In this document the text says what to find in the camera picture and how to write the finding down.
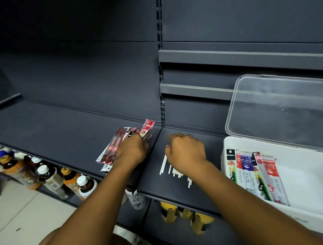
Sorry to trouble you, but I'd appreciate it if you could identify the bunch of assorted refill packets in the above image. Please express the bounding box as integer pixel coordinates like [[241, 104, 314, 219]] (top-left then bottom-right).
[[226, 148, 290, 206]]

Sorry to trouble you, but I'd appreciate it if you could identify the row of capped drink bottles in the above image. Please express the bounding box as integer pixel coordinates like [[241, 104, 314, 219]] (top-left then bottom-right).
[[0, 146, 98, 201]]

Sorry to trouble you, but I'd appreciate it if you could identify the white drink bottle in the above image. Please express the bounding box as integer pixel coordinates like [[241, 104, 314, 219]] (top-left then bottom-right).
[[125, 188, 147, 210]]

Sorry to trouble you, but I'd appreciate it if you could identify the person's right forearm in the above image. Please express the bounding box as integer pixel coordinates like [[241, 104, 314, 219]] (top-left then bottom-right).
[[183, 160, 323, 245]]

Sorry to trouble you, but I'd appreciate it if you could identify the long dark grey shelf rail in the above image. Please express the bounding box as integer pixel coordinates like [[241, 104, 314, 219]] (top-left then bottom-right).
[[158, 49, 323, 71]]

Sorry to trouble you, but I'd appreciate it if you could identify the person's left hand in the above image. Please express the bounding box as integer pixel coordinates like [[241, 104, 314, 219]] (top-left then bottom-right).
[[117, 133, 150, 168]]

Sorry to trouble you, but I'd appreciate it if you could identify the row of white refill sticks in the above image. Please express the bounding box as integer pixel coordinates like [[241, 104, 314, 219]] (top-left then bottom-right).
[[159, 154, 193, 189]]

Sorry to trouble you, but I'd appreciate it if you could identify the short dark grey shelf rail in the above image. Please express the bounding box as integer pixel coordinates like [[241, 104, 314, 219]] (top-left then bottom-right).
[[160, 83, 234, 101]]

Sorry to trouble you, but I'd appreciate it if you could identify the person's left forearm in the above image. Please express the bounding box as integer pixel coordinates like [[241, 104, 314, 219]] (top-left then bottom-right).
[[49, 159, 143, 245]]

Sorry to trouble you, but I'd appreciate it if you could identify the white plastic storage box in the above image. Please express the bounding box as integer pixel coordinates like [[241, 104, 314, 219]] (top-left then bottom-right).
[[221, 136, 323, 234]]

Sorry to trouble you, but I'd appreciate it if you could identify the narrow dark grey shelf board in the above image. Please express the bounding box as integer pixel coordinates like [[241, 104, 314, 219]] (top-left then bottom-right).
[[137, 126, 227, 219]]

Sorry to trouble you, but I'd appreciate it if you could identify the bundle of red refill packets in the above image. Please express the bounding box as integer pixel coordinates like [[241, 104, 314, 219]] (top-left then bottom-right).
[[96, 119, 155, 174]]

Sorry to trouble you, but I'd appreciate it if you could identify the clear plastic box lid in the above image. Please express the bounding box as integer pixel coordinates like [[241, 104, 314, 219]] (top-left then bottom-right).
[[225, 74, 323, 152]]

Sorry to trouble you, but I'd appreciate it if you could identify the wide dark grey shelf board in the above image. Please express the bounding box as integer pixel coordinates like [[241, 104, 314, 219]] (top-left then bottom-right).
[[0, 99, 162, 188]]

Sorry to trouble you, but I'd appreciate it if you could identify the person's right hand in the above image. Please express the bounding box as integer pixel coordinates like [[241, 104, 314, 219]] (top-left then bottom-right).
[[165, 133, 208, 177]]

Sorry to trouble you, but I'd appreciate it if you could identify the slotted dark grey shelf upright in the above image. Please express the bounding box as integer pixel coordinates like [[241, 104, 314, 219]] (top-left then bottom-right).
[[156, 0, 166, 127]]

